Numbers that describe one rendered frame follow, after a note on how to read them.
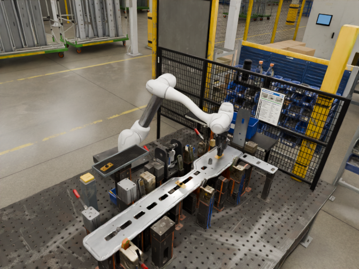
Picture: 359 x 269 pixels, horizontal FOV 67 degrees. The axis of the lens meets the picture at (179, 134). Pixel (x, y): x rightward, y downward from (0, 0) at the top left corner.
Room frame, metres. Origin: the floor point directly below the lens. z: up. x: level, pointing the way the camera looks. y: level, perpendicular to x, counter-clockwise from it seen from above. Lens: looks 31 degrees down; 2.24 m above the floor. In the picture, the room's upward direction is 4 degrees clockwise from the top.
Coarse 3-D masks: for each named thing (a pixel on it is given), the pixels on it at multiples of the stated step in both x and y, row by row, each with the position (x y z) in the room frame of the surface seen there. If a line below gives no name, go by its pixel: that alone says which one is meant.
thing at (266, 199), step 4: (268, 176) 1.64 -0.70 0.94; (272, 176) 1.62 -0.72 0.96; (268, 180) 1.63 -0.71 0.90; (264, 184) 1.65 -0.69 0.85; (268, 184) 1.63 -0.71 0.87; (264, 188) 1.64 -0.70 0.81; (268, 188) 1.62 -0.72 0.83; (264, 192) 1.64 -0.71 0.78; (268, 192) 1.65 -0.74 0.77; (256, 196) 1.66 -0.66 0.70; (260, 196) 1.66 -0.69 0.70; (264, 196) 1.63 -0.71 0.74; (264, 200) 1.62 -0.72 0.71; (268, 200) 1.63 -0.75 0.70
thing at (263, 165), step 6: (240, 156) 1.79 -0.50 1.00; (246, 156) 1.80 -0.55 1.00; (252, 156) 1.80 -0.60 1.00; (246, 162) 1.73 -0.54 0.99; (252, 162) 1.72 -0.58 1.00; (264, 162) 1.73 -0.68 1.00; (264, 168) 1.66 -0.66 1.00; (270, 168) 1.66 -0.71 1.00; (276, 168) 1.67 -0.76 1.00; (270, 174) 1.60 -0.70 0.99
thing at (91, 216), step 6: (84, 210) 1.08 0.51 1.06; (90, 210) 1.08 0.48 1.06; (96, 210) 1.08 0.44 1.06; (84, 216) 1.04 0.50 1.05; (90, 216) 1.04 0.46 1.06; (96, 216) 1.04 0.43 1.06; (84, 222) 1.05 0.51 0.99; (90, 222) 1.01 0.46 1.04; (96, 222) 1.04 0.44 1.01; (90, 228) 1.02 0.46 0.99; (96, 228) 1.03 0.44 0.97
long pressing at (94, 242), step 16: (224, 144) 1.96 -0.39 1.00; (224, 160) 1.73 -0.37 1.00; (192, 176) 1.51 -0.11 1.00; (208, 176) 1.52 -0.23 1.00; (160, 192) 1.33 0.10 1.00; (176, 192) 1.33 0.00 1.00; (128, 208) 1.17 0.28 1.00; (144, 208) 1.18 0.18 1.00; (160, 208) 1.19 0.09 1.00; (112, 224) 1.04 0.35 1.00; (144, 224) 1.06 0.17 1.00; (96, 240) 0.93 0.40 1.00; (112, 240) 0.94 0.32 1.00; (96, 256) 0.84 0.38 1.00
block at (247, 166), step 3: (240, 162) 1.74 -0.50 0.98; (243, 162) 1.74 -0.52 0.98; (243, 165) 1.70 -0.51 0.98; (246, 165) 1.70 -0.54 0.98; (249, 165) 1.71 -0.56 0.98; (246, 168) 1.67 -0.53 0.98; (249, 168) 1.69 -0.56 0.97; (246, 171) 1.66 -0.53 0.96; (249, 171) 1.70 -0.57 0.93; (246, 174) 1.66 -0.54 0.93; (246, 177) 1.67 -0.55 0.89; (240, 183) 1.68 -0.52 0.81; (243, 183) 1.67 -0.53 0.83; (243, 186) 1.67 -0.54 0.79; (243, 189) 1.68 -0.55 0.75; (243, 192) 1.69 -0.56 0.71; (240, 195) 1.66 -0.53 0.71
